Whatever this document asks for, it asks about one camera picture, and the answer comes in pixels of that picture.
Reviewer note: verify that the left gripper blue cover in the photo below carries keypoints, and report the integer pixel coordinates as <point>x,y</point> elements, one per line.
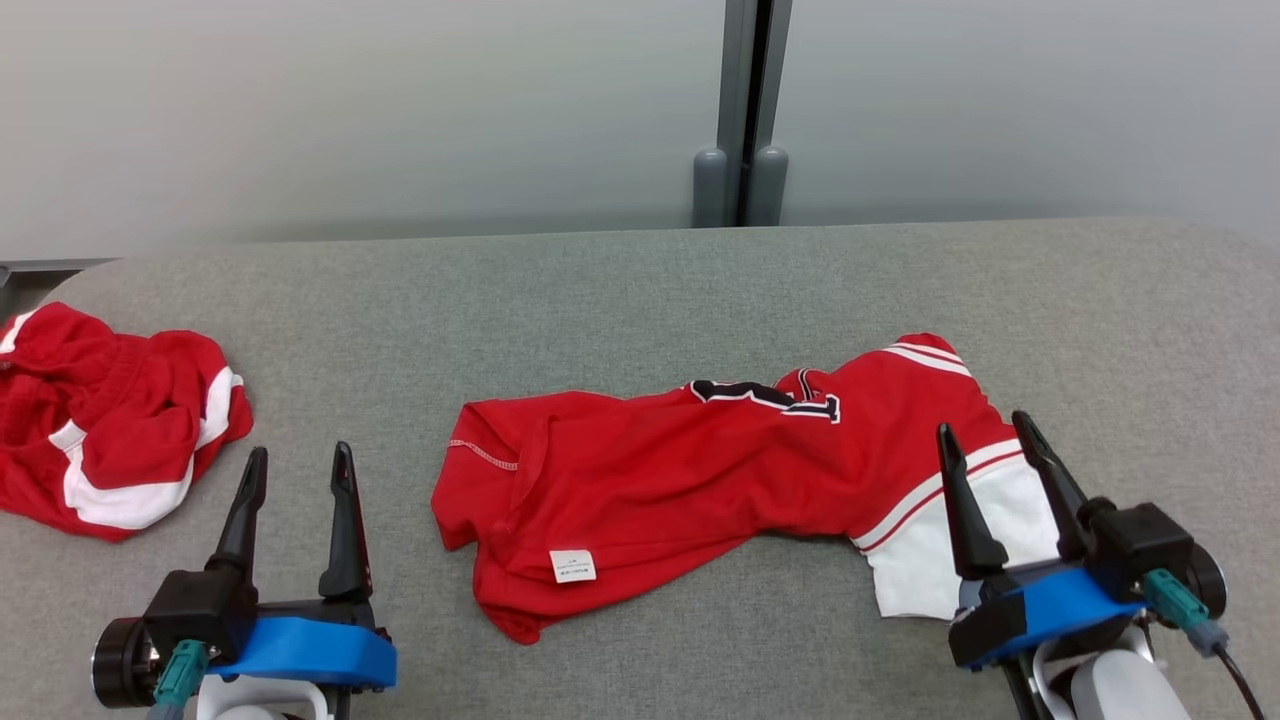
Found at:
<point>300,650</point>

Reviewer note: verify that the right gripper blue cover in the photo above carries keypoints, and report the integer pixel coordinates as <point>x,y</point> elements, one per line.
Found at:
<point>1060,605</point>

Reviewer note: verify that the red shorts white bands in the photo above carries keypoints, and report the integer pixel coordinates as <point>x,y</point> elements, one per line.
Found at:
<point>110,440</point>

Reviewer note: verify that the red numbered jersey white sleeves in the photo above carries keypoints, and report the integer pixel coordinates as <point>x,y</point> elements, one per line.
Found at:
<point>680,470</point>

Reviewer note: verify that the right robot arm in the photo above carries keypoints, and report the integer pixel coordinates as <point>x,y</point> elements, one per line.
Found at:
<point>1125,695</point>

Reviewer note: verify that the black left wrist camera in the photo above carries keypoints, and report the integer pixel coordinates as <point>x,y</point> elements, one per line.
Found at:
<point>195,610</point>

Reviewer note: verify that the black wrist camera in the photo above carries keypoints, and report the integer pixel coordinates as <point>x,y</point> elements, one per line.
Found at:
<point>1140,545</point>
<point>195,610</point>

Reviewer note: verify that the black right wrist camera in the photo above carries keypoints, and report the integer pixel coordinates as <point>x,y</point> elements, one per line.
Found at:
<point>1140,545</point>

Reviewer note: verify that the grey cylindrical post foot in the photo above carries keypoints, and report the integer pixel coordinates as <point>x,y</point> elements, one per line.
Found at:
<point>710,190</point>
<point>768,188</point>

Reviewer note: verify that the grey partition post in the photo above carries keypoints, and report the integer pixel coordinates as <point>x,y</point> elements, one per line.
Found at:
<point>755,80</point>

